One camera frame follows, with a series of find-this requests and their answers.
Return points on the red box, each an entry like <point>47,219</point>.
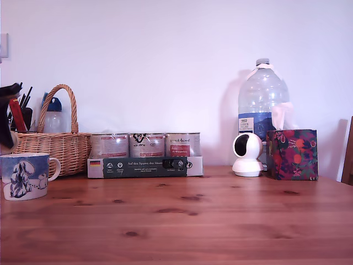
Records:
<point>18,116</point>

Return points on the black utensil holder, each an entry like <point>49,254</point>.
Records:
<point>27,118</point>

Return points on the black stick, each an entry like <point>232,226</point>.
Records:
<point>22,100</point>
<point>29,96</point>

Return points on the blue stick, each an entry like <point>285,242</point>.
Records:
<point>44,99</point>

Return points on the small bottle with blue cap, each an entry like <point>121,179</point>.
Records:
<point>55,118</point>

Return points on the blue white snowy-tree mug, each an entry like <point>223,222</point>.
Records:
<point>24,176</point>

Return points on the tin can white text label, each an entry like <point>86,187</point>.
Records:
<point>110,145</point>

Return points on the tin can recycling symbol label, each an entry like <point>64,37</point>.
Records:
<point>147,145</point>

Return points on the dark green cardboard can tray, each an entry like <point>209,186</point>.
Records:
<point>143,167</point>

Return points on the tin can red label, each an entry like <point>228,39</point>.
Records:
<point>182,145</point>

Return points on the large clear water bottle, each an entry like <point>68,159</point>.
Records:
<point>262,96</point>

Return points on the white tissue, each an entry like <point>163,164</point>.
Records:
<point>282,116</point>

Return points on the floral tissue box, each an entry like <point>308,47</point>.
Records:
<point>295,154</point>

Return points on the small white round camera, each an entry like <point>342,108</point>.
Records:
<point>246,154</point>

